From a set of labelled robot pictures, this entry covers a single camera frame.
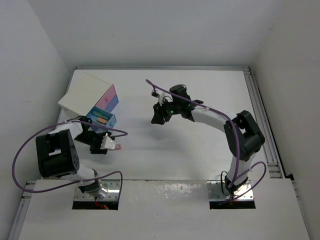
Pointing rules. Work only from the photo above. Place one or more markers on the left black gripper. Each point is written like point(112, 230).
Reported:
point(97, 149)

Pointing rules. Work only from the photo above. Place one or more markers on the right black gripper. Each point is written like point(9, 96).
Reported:
point(160, 116)

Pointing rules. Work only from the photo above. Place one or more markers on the light blue small drawer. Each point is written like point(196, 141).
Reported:
point(111, 117)

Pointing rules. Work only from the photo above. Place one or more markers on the pink correction tape case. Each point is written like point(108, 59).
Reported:
point(118, 147)

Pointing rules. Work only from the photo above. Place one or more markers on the pink drawer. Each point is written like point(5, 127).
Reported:
point(106, 98)

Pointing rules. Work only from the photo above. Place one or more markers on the green correction tape case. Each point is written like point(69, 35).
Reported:
point(99, 114)

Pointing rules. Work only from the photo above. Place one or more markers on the purple-blue drawer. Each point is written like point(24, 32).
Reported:
point(112, 104)

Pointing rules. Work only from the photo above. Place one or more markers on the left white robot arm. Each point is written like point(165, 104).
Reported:
point(58, 158)

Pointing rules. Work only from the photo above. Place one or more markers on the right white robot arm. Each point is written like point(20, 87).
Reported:
point(243, 135)

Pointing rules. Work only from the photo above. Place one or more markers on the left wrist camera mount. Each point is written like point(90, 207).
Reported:
point(108, 143)

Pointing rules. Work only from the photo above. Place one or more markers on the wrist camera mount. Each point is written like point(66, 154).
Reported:
point(108, 143)
point(160, 96)

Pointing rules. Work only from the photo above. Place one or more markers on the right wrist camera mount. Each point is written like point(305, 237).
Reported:
point(160, 96)

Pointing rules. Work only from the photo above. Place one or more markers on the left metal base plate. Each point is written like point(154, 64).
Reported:
point(109, 192)

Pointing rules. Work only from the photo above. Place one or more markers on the metal base plate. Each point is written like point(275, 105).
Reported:
point(215, 193)
point(109, 192)

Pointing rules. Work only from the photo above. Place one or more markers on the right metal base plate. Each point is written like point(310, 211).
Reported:
point(215, 193)

